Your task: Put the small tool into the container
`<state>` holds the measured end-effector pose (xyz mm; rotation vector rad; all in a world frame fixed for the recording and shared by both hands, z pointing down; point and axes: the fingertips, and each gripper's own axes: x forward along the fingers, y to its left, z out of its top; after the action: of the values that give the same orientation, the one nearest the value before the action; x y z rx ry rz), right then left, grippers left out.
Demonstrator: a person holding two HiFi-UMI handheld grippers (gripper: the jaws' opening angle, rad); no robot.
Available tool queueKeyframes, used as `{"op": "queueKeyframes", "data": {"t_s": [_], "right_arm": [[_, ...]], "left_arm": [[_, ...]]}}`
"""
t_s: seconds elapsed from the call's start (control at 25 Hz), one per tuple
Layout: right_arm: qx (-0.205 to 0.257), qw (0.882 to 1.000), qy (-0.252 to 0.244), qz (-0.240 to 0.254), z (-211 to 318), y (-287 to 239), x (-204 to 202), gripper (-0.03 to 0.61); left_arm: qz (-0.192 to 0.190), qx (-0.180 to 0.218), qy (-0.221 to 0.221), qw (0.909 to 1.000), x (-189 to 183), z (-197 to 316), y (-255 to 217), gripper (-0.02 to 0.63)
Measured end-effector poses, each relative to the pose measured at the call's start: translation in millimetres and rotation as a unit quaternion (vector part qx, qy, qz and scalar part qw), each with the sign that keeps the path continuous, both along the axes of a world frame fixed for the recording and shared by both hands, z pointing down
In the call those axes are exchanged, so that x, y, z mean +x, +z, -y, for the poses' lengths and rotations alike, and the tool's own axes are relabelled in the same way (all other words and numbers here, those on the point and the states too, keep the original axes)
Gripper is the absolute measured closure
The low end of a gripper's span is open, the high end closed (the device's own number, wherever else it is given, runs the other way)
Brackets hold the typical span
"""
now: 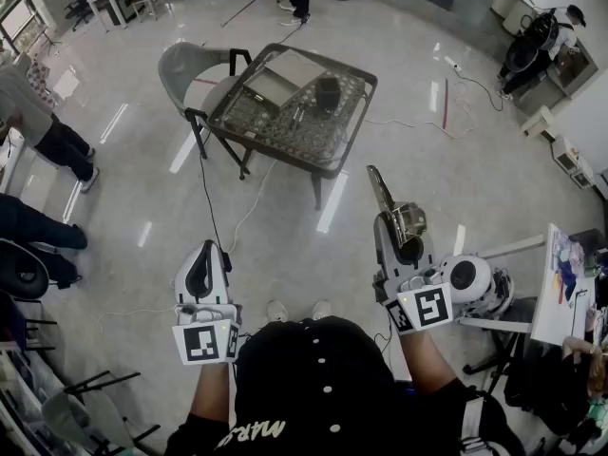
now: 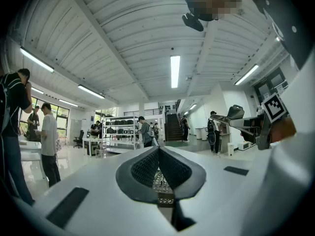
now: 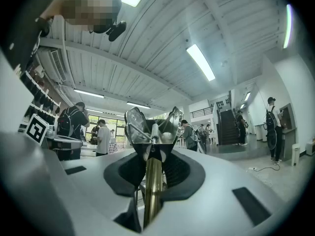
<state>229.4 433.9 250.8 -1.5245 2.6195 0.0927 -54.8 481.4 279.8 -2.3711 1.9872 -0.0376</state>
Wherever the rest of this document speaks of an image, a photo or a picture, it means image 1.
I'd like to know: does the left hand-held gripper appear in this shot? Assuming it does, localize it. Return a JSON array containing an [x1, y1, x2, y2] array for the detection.
[[171, 238, 243, 366]]

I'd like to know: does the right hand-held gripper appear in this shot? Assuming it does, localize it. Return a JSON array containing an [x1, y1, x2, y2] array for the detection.
[[365, 164, 455, 337]]

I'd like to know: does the black cube container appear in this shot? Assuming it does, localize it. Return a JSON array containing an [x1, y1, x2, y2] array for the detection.
[[314, 75, 341, 113]]

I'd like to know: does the person's right forearm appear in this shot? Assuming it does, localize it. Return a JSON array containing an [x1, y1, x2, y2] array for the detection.
[[397, 326, 461, 396]]

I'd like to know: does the person's left forearm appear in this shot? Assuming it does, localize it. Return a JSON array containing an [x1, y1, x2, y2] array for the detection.
[[188, 358, 239, 429]]

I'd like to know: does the person's left white shoe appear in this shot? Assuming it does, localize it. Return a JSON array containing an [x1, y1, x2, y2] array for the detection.
[[265, 299, 290, 325]]

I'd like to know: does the white round device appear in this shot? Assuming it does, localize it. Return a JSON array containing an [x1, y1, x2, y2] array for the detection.
[[435, 253, 515, 317]]

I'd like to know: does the grey trolley stand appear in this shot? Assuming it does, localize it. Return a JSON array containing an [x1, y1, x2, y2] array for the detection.
[[456, 233, 548, 391]]

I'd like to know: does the person's black jacket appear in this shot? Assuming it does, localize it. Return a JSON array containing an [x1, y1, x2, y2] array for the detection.
[[163, 314, 526, 456]]

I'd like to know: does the grey metal tray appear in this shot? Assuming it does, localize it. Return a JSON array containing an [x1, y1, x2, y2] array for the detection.
[[241, 67, 301, 111]]

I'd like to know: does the black round stool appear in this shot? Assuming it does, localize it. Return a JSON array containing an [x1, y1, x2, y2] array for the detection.
[[0, 237, 51, 301]]

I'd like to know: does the small white box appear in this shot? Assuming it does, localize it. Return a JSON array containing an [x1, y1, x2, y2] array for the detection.
[[550, 133, 596, 190]]

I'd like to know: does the grey plastic chair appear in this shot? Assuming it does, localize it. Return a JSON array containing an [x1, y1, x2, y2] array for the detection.
[[39, 370, 162, 456]]

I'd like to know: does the white desk with colourful papers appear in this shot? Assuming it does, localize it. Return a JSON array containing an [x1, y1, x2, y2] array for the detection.
[[529, 222, 602, 347]]

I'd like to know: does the black office chair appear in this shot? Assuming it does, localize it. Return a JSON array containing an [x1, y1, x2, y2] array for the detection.
[[63, 0, 95, 33]]

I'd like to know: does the large window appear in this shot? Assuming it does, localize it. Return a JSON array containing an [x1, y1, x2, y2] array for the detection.
[[0, 0, 41, 43]]

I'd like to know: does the white floor cable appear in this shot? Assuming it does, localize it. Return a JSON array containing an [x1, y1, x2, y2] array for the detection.
[[221, 158, 278, 256]]

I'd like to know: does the black floor cable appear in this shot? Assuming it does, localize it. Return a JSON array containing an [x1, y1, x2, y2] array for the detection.
[[196, 129, 226, 252]]

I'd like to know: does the grey chair with black frame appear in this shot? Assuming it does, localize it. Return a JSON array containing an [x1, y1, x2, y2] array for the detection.
[[157, 41, 254, 181]]

